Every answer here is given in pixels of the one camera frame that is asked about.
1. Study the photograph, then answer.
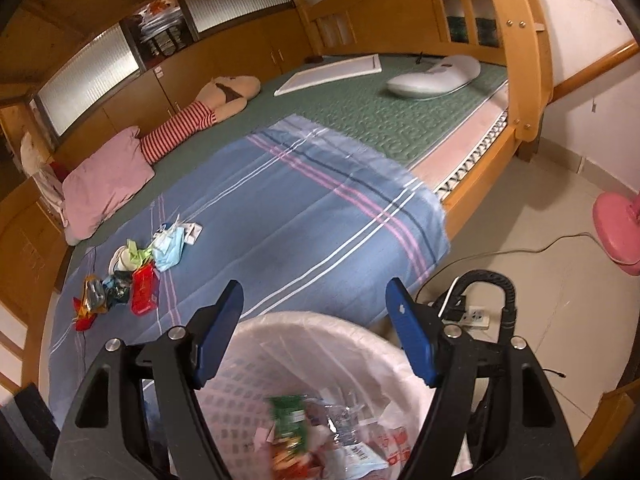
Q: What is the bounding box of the translucent white plastic bag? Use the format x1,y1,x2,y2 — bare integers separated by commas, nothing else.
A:
196,312,434,479

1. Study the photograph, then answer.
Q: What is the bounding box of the white power strip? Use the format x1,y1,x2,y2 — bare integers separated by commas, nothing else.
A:
442,307,490,330

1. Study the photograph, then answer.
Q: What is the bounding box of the red rectangular box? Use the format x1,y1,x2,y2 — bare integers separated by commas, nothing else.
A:
130,262,160,316

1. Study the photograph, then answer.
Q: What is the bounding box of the light blue plastic wrapper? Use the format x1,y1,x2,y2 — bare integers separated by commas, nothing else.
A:
150,222,186,272

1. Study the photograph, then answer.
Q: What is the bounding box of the white blue toothpaste box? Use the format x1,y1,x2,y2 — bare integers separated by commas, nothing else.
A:
181,222,203,245

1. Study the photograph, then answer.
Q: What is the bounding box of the dark green crumpled wrapper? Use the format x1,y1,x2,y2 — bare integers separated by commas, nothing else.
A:
102,271,134,309

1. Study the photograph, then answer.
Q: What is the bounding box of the lime green paper bag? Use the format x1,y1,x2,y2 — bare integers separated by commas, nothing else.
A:
122,240,153,271

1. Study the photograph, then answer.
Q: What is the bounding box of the white blue paper cup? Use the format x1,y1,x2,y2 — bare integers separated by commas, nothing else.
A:
107,246,131,274

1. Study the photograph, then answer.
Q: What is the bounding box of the green snack packet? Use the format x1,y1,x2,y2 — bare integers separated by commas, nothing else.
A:
269,394,311,479

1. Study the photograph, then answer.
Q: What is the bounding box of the orange silver snack bag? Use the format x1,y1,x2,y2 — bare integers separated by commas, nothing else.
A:
73,274,107,332

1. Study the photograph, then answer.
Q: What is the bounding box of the blue striped blanket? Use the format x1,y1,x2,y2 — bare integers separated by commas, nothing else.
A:
49,115,450,418

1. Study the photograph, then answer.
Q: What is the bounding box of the pink pillow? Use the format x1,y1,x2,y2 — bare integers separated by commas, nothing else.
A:
62,127,155,246

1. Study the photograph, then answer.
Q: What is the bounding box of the green bed mat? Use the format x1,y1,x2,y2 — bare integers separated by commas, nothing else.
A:
72,56,506,269

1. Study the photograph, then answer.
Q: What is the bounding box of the red striped plush doll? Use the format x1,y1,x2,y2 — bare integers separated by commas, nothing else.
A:
140,76,262,165

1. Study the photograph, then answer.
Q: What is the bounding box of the white contoured pillow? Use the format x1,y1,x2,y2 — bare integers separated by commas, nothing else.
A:
386,55,482,99

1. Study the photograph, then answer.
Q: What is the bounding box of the black corrugated cable hose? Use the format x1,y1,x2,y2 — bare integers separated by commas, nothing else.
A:
434,268,519,340

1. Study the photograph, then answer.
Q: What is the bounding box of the wooden wall cabinet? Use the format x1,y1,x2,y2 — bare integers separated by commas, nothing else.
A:
0,0,321,172

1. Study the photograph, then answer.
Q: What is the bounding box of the wooden bed frame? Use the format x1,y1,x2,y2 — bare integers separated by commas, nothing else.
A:
1,0,553,396

